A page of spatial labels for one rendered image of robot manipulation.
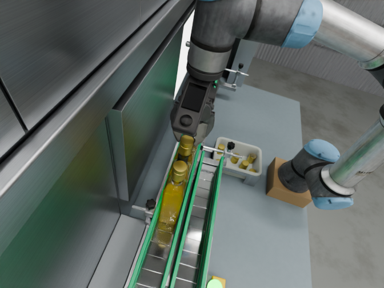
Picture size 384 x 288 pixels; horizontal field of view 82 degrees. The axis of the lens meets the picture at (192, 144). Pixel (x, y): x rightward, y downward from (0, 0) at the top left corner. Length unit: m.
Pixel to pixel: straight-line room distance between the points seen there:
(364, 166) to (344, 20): 0.39
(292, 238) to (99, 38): 0.96
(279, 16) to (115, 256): 0.69
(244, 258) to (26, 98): 0.84
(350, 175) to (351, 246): 1.51
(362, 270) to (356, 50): 1.83
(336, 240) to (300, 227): 1.14
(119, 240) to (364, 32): 0.80
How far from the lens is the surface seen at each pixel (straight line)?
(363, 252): 2.33
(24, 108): 0.27
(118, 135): 0.46
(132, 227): 0.76
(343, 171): 0.81
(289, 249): 1.03
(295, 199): 1.10
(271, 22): 0.39
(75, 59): 0.33
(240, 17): 0.38
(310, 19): 0.42
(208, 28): 0.38
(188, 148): 0.55
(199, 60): 0.40
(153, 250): 0.74
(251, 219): 1.00
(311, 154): 0.93
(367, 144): 0.74
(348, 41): 0.62
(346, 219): 2.40
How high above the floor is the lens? 1.59
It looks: 47 degrees down
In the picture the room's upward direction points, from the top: 15 degrees clockwise
